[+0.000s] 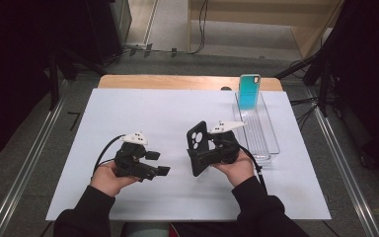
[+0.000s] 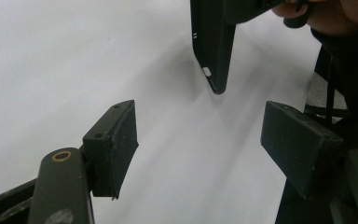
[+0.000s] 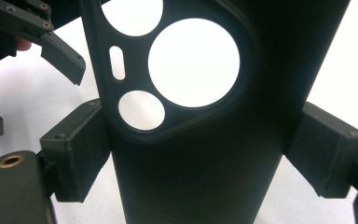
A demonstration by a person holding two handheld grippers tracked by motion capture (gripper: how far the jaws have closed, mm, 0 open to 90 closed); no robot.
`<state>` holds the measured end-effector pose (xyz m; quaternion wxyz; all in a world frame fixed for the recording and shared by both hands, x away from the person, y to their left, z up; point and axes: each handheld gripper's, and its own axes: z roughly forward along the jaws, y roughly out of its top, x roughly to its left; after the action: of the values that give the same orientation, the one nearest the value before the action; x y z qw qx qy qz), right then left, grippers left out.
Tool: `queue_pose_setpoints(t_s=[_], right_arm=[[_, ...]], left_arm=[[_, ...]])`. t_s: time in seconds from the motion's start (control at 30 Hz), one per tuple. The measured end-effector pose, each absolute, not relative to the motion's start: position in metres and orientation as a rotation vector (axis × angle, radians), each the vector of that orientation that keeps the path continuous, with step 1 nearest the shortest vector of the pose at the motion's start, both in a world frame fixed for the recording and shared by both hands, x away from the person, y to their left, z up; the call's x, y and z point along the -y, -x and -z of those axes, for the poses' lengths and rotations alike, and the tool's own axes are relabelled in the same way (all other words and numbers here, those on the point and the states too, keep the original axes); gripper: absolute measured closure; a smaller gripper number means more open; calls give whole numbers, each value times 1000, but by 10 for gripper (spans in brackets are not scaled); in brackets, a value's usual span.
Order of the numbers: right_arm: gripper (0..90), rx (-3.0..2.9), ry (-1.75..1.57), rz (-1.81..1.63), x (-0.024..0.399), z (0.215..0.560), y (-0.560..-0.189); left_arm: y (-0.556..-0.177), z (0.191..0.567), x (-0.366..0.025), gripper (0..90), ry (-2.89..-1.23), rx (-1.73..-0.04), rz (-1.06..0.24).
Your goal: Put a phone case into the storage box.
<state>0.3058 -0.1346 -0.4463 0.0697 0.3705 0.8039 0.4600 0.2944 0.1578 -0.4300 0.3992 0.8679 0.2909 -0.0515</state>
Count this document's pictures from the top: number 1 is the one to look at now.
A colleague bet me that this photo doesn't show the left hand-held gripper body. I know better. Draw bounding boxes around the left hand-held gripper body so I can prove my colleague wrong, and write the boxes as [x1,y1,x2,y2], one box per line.
[113,131,161,183]

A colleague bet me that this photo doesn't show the wooden table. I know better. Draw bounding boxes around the wooden table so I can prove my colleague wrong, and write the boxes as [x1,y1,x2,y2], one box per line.
[97,74,284,93]

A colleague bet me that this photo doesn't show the right hand-held gripper cable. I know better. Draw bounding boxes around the right hand-held gripper cable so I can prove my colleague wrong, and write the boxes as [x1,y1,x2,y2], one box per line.
[238,144,268,194]

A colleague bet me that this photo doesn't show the hanging black cables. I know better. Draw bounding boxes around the hanging black cables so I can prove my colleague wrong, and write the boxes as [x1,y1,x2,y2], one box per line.
[190,0,210,55]

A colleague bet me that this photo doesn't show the wooden shelf unit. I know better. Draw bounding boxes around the wooden shelf unit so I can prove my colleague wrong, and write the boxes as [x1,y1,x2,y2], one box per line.
[187,0,344,58]

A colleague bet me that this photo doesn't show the black floor cables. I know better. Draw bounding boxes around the black floor cables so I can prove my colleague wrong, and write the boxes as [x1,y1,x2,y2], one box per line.
[289,97,320,130]

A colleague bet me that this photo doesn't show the left hand-held gripper cable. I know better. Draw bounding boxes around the left hand-held gripper cable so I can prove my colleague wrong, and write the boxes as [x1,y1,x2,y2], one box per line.
[92,133,126,176]

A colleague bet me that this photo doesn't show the black phone case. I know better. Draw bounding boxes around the black phone case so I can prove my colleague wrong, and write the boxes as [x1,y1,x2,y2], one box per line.
[186,120,216,178]

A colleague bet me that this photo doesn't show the person's right hand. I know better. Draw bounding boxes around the person's right hand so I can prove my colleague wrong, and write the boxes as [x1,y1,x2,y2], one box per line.
[211,149,256,188]

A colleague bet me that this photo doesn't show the hand-held gripper cable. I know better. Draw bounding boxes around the hand-held gripper cable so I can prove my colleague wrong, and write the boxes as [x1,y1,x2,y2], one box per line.
[92,133,126,176]
[238,144,268,194]

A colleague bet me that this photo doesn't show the aluminium floor rail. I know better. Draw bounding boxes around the aluminium floor rail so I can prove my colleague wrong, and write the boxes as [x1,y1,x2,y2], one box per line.
[309,95,379,237]
[0,80,68,237]

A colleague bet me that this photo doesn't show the glossy teal phone case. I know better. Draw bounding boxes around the glossy teal phone case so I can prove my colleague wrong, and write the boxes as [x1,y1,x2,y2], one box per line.
[238,73,262,112]

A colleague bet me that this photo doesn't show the black cabinet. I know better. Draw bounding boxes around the black cabinet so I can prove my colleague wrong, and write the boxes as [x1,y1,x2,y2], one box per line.
[85,0,133,65]

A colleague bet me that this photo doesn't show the person's left hand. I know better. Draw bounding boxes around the person's left hand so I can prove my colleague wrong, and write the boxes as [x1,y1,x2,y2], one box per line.
[90,161,142,198]

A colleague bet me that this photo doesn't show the clear plastic rack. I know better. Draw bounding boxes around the clear plastic rack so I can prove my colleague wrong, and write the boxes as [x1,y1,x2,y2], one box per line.
[232,91,281,166]

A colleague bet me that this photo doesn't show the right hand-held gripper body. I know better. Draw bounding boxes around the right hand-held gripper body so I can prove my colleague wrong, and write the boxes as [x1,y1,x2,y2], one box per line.
[206,120,247,166]

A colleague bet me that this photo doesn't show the white board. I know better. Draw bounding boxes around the white board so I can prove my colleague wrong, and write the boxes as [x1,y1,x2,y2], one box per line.
[44,88,332,222]

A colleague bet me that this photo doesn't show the black metal stand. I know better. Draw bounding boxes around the black metal stand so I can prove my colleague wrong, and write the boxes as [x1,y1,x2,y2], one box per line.
[274,48,346,118]
[47,45,107,112]

